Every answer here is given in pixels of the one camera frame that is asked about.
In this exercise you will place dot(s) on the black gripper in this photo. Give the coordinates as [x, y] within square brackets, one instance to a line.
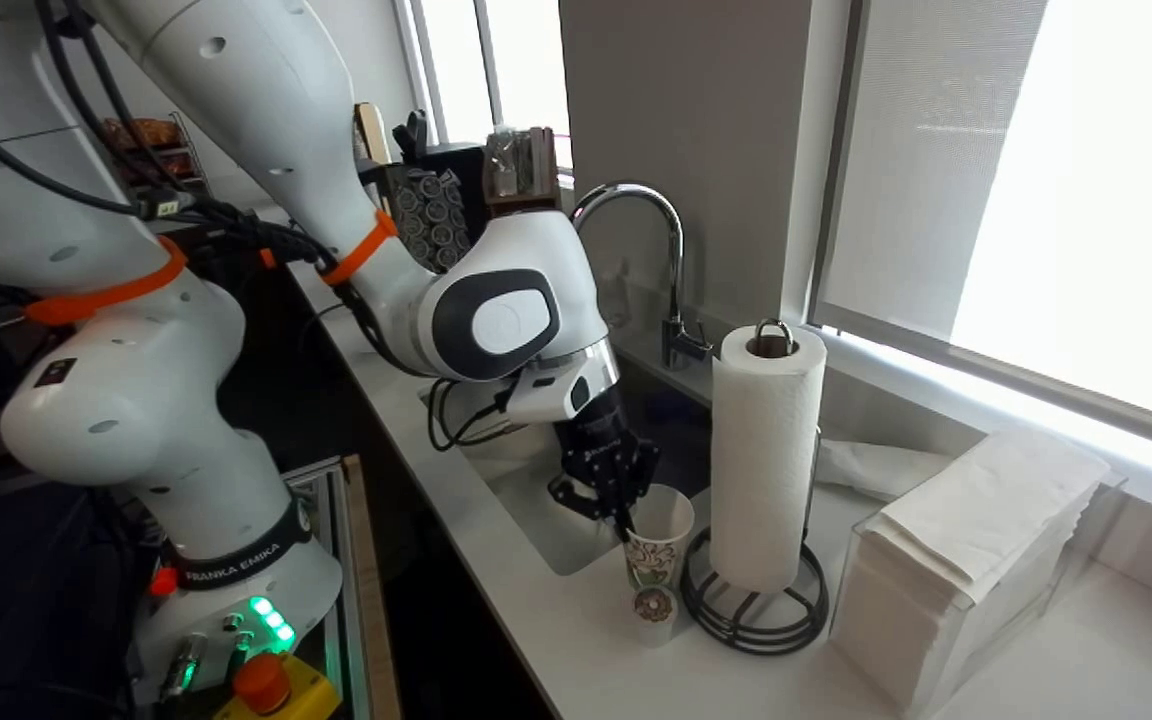
[601, 445]

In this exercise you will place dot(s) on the patterned paper coffee cup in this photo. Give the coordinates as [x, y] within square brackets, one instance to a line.
[659, 547]

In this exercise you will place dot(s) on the chrome gooseneck faucet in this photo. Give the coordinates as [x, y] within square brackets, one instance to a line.
[680, 342]

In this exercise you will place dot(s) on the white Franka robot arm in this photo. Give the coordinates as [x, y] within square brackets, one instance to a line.
[138, 385]

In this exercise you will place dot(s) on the stainless steel sink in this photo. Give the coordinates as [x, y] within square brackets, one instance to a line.
[520, 478]

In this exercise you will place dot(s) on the white paper towel roll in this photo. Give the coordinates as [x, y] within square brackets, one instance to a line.
[766, 455]

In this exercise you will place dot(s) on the stack of white napkins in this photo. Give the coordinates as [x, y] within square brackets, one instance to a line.
[961, 561]

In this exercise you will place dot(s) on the black mesh organizer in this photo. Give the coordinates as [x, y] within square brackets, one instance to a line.
[439, 214]

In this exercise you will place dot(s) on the brown labelled box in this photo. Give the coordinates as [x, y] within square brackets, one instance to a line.
[520, 164]

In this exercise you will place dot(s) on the yellow emergency stop box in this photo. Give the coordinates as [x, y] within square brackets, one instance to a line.
[262, 684]

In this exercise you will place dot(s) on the wooden rack of pods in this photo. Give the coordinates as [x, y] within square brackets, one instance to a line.
[148, 135]

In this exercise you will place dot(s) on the grey window frame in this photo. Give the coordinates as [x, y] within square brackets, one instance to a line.
[1018, 378]

